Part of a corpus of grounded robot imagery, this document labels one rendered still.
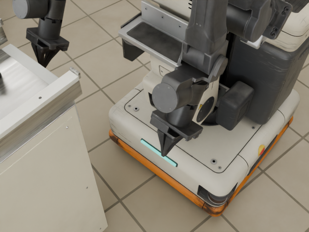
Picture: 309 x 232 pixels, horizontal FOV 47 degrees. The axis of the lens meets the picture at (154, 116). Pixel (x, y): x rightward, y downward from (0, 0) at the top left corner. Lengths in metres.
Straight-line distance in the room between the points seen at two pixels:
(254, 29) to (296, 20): 0.44
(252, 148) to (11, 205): 0.93
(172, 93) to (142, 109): 0.89
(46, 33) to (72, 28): 1.44
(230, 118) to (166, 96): 0.67
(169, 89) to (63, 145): 0.35
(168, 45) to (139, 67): 1.11
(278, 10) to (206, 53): 0.28
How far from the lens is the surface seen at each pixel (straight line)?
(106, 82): 2.03
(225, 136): 1.47
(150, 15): 1.05
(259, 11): 0.73
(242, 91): 1.30
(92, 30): 2.38
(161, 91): 0.66
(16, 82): 0.93
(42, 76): 0.92
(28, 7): 0.90
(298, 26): 1.17
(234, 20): 0.76
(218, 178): 1.37
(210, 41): 0.65
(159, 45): 1.00
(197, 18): 0.64
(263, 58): 1.28
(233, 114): 1.28
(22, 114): 0.77
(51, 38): 0.98
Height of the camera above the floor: 1.47
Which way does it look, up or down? 52 degrees down
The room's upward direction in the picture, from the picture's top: straight up
